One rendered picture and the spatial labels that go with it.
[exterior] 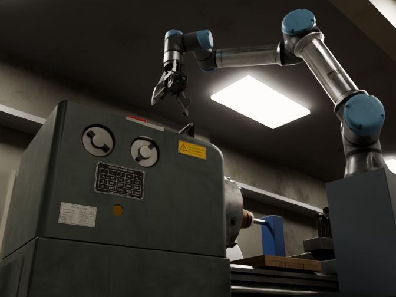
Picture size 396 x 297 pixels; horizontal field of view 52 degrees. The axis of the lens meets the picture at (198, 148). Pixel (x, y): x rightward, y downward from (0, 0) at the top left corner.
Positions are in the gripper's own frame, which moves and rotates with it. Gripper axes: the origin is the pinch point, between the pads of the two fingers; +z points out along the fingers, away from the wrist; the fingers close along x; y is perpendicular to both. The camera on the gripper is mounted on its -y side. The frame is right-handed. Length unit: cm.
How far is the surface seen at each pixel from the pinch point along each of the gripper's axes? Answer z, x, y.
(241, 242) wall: -37, 316, -341
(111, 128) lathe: 20.1, -27.2, 14.2
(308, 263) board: 52, 61, 6
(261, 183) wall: -140, 371, -350
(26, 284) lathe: 65, -44, 12
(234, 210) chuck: 34.8, 26.8, 3.7
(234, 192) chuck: 27.7, 27.5, 3.1
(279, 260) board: 51, 46, 6
